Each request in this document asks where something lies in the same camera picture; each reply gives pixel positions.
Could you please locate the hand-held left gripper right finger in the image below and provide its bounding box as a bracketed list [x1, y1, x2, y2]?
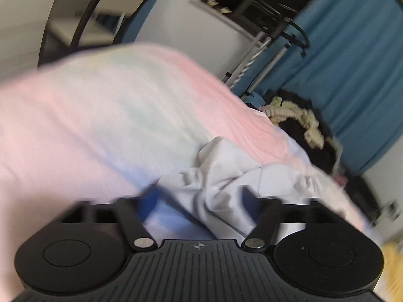
[241, 187, 342, 253]

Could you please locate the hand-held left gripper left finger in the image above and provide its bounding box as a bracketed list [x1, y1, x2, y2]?
[58, 184, 162, 253]

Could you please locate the light grey garment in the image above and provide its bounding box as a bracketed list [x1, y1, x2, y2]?
[157, 137, 315, 240]

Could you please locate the pile of black clothes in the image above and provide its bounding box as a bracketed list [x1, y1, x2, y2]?
[261, 89, 344, 175]

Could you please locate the green ruffled garment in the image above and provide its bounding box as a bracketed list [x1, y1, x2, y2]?
[260, 97, 334, 148]

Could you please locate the pastel tie-dye blanket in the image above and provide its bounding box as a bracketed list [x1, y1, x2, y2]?
[0, 42, 383, 293]

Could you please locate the black armchair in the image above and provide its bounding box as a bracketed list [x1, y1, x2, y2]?
[342, 174, 383, 224]

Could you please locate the garment steamer stand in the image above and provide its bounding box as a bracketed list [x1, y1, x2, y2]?
[225, 3, 312, 99]

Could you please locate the yellow plush toy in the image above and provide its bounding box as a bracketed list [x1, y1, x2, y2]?
[379, 241, 403, 293]

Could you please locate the wide blue curtain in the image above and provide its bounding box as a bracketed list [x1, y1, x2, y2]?
[242, 0, 403, 177]

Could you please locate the wall socket with charger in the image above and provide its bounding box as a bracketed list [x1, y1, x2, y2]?
[382, 200, 399, 219]

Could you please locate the beige chair with black frame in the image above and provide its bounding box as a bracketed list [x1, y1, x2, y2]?
[38, 0, 172, 70]

